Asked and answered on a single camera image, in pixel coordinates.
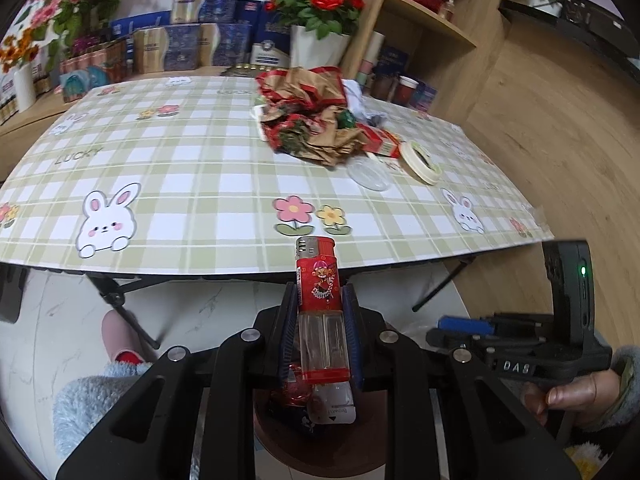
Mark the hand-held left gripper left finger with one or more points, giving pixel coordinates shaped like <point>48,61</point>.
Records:
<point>286,345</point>

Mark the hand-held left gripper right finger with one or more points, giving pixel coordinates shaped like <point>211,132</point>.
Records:
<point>352,350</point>

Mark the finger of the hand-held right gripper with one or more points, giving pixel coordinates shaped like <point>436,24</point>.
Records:
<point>455,341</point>
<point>462,324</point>

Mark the red foil wrapper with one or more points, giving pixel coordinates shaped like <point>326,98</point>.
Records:
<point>295,390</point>

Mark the white printed plastic package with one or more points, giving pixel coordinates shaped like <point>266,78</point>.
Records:
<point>332,407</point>

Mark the red lighter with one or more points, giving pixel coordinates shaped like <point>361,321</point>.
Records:
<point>320,285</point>

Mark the brown plastic bin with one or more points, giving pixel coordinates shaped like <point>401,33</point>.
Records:
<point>330,452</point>

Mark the red cigarette box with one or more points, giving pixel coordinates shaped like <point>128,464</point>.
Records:
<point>385,142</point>

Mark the person's right forearm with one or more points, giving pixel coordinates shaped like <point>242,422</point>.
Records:
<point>627,385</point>

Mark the person's right hand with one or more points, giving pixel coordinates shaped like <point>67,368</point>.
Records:
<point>570,395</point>

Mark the clear tape strip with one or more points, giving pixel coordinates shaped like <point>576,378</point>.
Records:
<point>540,217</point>

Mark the masking tape roll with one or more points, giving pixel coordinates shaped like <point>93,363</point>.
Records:
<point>430,175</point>

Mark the pink slipper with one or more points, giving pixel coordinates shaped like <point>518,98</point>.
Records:
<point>120,332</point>

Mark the clear plastic lid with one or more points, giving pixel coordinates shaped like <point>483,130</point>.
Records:
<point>370,175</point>

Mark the plaid bunny tablecloth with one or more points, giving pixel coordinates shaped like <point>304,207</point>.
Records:
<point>200,185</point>

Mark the fuzzy blue pants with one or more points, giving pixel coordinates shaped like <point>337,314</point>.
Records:
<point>95,400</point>

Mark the purple box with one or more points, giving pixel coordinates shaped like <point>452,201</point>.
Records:
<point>425,97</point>

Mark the red paper cup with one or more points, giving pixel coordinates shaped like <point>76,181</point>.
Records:
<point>405,92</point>

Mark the crumpled red brown wrapping paper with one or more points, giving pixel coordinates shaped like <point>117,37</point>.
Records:
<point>310,105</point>

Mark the crumpled white paper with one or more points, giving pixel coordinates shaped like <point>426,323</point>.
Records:
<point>357,100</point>

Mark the brown glass cup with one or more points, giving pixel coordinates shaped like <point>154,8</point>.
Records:
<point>382,89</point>

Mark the black counter shelf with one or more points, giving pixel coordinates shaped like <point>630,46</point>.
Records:
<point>575,35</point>

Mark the dark blue moon gift box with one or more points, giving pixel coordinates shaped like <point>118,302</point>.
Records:
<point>397,60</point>

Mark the golden leaf tray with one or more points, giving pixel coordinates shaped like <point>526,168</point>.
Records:
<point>240,70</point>

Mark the pastel paper cup stack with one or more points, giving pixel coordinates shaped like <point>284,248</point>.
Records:
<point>372,50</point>

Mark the white blue round logo box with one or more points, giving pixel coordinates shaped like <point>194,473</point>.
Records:
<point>267,52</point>

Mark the wooden shelf unit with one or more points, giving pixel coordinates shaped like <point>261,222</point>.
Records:
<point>425,30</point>

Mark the white ribbed flower pot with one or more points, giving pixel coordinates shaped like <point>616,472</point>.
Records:
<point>317,50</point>

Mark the blue gold gift box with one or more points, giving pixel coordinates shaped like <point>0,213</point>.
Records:
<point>225,45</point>
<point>165,50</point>
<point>205,2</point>

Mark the clear soap bottle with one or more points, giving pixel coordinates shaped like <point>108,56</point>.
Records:
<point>446,10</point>

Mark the teal round ornament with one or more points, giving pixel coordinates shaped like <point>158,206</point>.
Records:
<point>82,85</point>

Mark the small dark blue box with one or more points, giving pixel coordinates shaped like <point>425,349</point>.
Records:
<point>250,12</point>

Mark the striped planter basket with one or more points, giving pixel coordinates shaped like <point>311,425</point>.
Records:
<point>100,60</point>

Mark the blue flat gift box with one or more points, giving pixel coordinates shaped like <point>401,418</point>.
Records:
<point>140,25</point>

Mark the row of small brown bottles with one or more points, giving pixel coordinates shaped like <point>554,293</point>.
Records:
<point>9,105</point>

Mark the white vase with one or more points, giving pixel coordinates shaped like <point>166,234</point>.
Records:
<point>25,87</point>

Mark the orange artificial flowers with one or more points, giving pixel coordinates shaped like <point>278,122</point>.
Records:
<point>17,52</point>

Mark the black folding table frame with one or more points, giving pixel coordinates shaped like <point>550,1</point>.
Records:
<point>135,320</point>

